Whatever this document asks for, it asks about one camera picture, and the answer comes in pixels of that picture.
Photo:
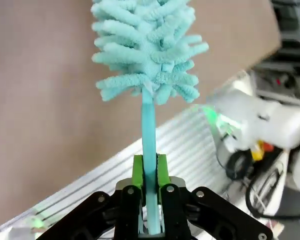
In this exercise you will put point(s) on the teal microfibre duster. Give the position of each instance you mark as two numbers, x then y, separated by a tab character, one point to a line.
150	50

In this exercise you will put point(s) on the yellow red connector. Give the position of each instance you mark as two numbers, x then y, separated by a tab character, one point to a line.
258	150

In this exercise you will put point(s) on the aluminium table edge rail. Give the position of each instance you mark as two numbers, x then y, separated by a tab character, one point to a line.
185	135

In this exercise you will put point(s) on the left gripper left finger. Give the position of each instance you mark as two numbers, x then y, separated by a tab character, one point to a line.
130	212

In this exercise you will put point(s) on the metal equipment rack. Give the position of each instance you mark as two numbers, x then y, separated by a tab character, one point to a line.
292	37

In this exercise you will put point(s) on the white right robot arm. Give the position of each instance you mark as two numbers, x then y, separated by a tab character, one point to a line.
277	120

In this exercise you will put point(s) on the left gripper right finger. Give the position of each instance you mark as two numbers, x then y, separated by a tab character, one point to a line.
175	212

